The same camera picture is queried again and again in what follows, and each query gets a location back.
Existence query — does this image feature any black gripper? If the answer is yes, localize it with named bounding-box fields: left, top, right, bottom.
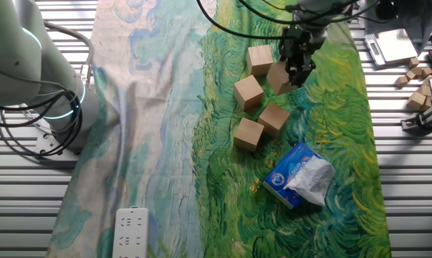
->
left=278, top=28, right=319, bottom=89

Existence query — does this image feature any light wooden cube block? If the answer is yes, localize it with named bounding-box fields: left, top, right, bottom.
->
left=266, top=59, right=299, bottom=96
left=233, top=117, right=265, bottom=153
left=233, top=74, right=265, bottom=112
left=245, top=44, right=274, bottom=77
left=257, top=101, right=292, bottom=138

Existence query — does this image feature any silver digital scale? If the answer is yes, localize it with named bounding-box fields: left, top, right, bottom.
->
left=364, top=28, right=419, bottom=67

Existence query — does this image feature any blue tissue pack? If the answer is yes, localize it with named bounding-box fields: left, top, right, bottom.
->
left=261, top=141, right=337, bottom=210

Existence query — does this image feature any grey cloth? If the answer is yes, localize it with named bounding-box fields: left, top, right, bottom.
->
left=358, top=0, right=432, bottom=54

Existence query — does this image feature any painted landscape cloth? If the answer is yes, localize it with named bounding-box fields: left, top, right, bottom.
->
left=45, top=0, right=392, bottom=258

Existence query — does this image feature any white power strip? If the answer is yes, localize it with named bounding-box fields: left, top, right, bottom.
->
left=111, top=206, right=150, bottom=258

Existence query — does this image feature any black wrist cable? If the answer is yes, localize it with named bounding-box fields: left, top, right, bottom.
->
left=196, top=0, right=399, bottom=41

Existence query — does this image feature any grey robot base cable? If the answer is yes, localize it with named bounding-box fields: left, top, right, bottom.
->
left=43, top=20, right=95, bottom=89

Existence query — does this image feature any black base cable bundle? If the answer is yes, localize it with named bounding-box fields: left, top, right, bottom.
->
left=0, top=89, right=84, bottom=158

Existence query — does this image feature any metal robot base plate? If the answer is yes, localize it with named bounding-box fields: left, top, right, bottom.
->
left=34, top=120, right=81, bottom=163

